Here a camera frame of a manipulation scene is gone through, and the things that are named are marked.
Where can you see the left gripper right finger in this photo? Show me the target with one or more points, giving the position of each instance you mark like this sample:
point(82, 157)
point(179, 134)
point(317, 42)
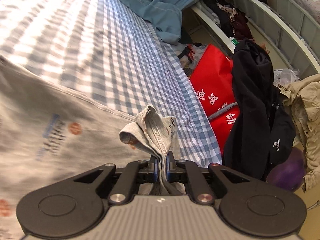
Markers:
point(189, 174)

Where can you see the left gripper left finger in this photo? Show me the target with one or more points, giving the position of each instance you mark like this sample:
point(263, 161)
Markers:
point(131, 177)

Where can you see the grey printed pants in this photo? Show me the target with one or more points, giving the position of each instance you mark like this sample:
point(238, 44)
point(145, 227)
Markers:
point(50, 133)

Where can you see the black hanging garment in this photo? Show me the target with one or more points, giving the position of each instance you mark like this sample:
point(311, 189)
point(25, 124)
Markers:
point(263, 133)

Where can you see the purple ball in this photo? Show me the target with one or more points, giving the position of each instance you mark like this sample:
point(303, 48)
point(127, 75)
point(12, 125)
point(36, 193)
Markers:
point(289, 175)

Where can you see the red bag with characters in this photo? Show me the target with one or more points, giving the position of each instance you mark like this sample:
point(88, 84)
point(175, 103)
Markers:
point(212, 82)

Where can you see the beige jacket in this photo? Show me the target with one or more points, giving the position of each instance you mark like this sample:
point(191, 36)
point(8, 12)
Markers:
point(302, 98)

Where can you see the blue checked bed sheet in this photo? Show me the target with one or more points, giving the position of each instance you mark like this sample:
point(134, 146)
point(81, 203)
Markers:
point(102, 49)

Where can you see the dark clothes on shelf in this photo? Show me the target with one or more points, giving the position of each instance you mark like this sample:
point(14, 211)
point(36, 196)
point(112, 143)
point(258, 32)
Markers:
point(233, 22)

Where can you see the white shelf unit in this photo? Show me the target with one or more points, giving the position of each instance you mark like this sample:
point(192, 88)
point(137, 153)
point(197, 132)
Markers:
point(289, 30)

